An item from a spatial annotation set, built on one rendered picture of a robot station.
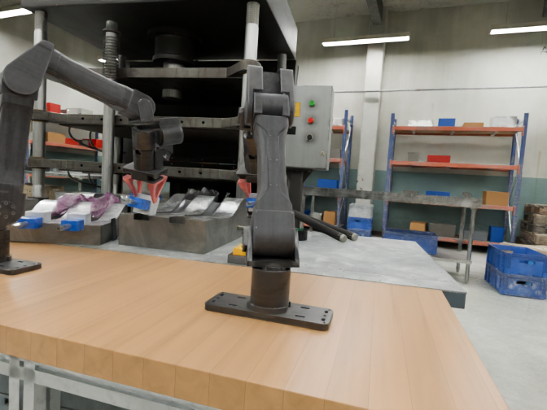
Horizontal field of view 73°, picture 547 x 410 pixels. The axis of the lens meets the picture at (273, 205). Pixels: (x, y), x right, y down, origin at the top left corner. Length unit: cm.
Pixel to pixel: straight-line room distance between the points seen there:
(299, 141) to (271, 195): 121
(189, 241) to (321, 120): 102
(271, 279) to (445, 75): 734
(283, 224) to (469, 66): 736
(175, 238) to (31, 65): 50
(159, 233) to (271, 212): 52
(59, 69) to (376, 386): 84
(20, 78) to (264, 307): 65
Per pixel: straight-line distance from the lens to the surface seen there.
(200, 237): 100
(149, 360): 48
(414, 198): 436
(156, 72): 209
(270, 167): 63
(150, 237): 107
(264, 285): 57
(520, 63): 794
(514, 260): 436
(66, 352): 56
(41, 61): 93
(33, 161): 233
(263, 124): 68
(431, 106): 764
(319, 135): 180
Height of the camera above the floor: 101
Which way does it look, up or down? 4 degrees down
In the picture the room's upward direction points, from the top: 4 degrees clockwise
